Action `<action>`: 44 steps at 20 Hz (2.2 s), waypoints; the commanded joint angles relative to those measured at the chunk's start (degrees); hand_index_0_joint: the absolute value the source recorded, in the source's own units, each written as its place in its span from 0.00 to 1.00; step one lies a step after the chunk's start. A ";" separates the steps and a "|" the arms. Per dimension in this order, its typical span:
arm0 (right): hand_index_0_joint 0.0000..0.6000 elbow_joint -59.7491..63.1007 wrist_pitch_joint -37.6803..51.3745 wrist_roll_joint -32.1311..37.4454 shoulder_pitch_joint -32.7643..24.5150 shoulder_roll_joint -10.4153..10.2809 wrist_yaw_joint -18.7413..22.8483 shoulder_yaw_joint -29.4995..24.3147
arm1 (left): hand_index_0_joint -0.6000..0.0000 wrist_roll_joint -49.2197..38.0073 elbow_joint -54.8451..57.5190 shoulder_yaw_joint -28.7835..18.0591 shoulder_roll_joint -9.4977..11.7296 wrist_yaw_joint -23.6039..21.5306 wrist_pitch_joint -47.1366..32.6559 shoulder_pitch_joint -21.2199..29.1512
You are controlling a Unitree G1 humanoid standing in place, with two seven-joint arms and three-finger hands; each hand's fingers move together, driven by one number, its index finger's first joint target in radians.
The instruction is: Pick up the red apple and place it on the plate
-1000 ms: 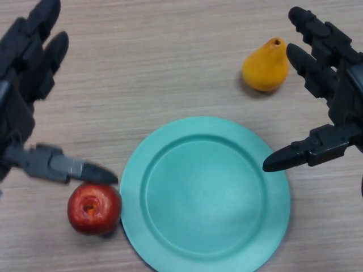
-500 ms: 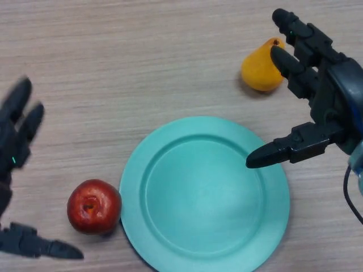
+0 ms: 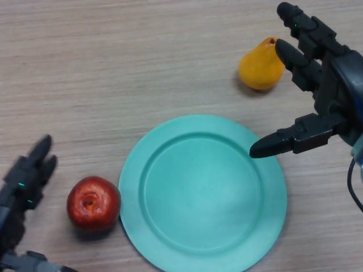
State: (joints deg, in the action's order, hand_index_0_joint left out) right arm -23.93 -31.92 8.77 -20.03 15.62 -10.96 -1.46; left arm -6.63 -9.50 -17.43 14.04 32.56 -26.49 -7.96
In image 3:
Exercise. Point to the teal green round plate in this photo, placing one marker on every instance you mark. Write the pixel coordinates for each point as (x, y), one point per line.
(204, 195)

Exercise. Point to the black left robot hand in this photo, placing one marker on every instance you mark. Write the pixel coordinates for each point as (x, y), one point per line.
(14, 198)

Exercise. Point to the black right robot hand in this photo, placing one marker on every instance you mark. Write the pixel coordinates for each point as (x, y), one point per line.
(340, 85)

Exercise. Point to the red apple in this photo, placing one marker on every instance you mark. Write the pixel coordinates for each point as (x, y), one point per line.
(105, 207)

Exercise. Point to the yellow orange pear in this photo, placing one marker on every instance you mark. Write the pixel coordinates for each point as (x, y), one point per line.
(259, 68)

